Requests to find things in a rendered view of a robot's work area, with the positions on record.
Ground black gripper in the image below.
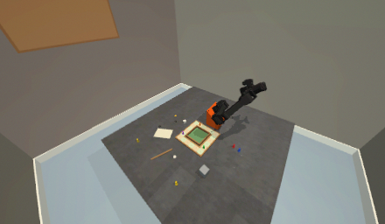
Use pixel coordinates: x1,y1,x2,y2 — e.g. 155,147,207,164
240,82,267,94

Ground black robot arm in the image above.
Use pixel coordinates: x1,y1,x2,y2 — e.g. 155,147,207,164
212,79,265,125

